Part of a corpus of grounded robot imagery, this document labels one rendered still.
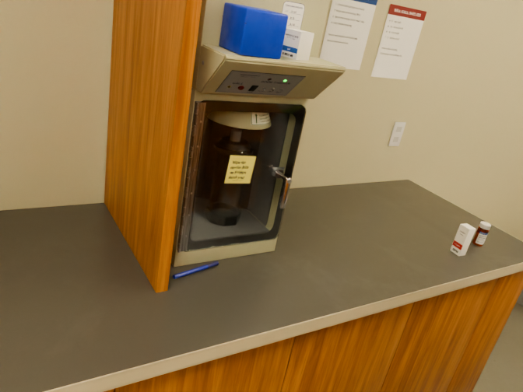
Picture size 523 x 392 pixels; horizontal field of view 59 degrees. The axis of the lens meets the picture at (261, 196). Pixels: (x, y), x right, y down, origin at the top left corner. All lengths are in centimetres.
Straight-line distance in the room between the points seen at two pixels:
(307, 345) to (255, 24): 80
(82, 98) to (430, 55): 144
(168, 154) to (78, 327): 40
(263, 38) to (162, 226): 46
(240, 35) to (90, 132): 67
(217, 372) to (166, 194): 43
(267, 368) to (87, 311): 46
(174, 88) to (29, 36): 55
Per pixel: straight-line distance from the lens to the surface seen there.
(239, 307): 114
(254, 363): 120
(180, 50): 94
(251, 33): 97
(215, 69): 98
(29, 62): 141
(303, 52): 109
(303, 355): 129
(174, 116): 96
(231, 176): 117
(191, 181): 113
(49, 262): 126
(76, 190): 155
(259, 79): 104
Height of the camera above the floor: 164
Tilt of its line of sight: 24 degrees down
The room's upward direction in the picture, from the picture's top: 11 degrees clockwise
